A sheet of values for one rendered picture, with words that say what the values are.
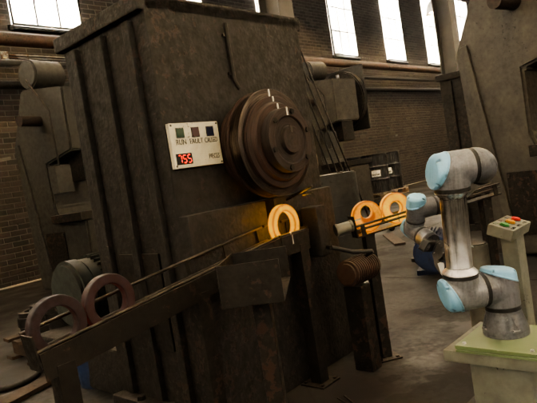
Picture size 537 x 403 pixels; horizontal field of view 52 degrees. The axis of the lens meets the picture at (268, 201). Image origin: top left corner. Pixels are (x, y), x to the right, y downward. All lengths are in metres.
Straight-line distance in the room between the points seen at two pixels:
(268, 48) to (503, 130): 2.56
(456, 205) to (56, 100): 5.28
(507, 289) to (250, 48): 1.52
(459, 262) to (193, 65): 1.30
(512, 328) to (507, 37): 3.11
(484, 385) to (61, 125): 5.33
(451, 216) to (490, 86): 3.04
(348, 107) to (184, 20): 8.26
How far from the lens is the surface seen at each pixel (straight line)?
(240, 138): 2.25
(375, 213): 2.71
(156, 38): 2.29
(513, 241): 2.64
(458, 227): 1.88
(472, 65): 4.93
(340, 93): 10.40
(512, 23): 4.76
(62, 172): 6.33
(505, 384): 2.05
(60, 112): 6.49
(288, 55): 2.85
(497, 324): 2.02
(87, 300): 1.83
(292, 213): 2.46
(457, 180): 1.84
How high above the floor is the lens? 0.99
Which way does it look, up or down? 3 degrees down
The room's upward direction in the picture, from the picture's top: 9 degrees counter-clockwise
